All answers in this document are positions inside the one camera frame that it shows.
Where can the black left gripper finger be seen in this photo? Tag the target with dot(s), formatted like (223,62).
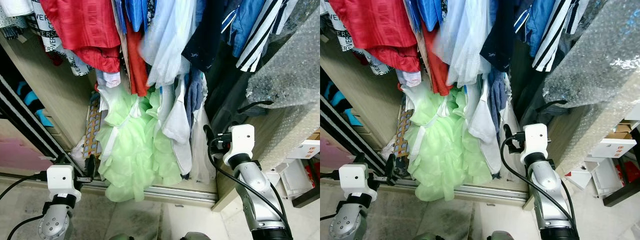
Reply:
(91,166)
(359,159)
(390,165)
(61,160)

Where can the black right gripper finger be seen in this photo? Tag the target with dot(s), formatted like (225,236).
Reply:
(506,134)
(208,134)

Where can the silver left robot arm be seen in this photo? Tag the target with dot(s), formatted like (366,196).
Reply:
(347,222)
(55,225)

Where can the white cotton garment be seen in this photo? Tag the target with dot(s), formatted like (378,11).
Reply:
(175,125)
(482,125)

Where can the brown white patterned cloth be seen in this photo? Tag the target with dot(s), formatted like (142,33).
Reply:
(92,130)
(402,135)

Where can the grey-blue garment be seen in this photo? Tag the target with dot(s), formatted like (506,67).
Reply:
(497,95)
(195,95)

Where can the teal black striped item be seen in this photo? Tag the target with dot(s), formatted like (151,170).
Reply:
(45,120)
(354,119)

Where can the black hanging garment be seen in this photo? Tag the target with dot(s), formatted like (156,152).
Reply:
(530,95)
(230,95)

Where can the red item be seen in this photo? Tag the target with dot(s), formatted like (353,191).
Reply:
(315,172)
(631,172)

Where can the light green ruffled dress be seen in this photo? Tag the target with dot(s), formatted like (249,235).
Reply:
(135,150)
(440,150)

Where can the brown cardboard box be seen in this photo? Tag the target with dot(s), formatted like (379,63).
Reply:
(314,136)
(619,130)

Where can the metal sliding door track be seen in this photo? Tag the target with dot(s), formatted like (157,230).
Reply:
(175,192)
(500,192)

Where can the white cardboard box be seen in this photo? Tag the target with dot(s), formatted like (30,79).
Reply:
(612,148)
(302,149)

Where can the light wood wardrobe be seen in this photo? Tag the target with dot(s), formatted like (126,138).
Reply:
(55,90)
(365,95)

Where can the dark wooden shelf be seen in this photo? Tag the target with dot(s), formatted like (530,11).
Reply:
(306,197)
(622,197)

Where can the white plastic container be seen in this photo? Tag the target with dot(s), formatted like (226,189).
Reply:
(295,180)
(600,180)

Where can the small white pink garment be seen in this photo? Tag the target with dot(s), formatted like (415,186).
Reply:
(107,78)
(410,77)

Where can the navy garment small logo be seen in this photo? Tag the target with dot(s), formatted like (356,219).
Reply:
(207,40)
(500,40)

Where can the grey right robot leg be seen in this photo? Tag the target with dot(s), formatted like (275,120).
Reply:
(195,236)
(501,236)

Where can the orange-red hanging garment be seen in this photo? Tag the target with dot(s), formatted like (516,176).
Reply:
(437,65)
(136,65)

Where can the white sheer garment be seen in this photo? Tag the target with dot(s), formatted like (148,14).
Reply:
(465,45)
(167,45)

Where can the navy white striped garment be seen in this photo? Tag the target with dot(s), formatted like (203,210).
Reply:
(260,40)
(550,45)

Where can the clear bubble wrap sheet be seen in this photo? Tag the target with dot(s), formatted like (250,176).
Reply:
(590,65)
(290,65)

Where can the blue denim garment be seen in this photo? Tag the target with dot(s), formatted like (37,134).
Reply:
(537,20)
(247,20)

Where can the white garment black lettering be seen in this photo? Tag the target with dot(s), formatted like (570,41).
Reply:
(50,35)
(345,37)

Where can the red hanging garment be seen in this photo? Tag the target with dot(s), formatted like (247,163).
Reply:
(375,25)
(80,25)

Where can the bright blue garment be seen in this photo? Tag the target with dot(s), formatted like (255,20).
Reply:
(135,12)
(427,12)

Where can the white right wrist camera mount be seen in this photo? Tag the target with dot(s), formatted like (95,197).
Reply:
(242,140)
(535,140)

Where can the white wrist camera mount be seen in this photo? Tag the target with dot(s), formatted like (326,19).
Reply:
(62,177)
(242,140)
(356,177)
(535,140)

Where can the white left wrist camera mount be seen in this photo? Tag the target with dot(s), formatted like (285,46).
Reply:
(356,177)
(62,177)

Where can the black sliding door frame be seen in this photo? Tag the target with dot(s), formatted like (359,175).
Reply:
(25,120)
(340,120)

